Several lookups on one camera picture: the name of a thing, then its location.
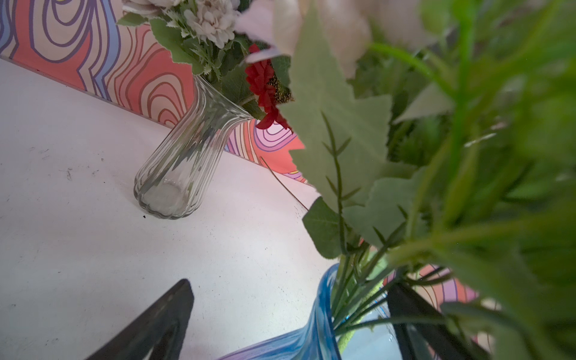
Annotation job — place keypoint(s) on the red flower stem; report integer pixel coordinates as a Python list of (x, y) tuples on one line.
[(268, 92)]

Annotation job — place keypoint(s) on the clear ribbed glass vase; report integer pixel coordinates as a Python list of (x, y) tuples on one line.
[(173, 182)]

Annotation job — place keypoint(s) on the blue purple glass vase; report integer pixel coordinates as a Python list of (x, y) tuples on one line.
[(316, 340)]

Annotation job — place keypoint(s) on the white green flower bunch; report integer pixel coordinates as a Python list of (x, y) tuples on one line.
[(442, 133)]

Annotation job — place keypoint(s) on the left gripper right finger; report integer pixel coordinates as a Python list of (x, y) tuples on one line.
[(420, 329)]

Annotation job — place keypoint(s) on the white purple mixed bouquet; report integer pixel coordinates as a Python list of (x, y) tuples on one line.
[(198, 33)]

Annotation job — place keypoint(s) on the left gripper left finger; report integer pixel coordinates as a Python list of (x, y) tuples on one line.
[(158, 333)]

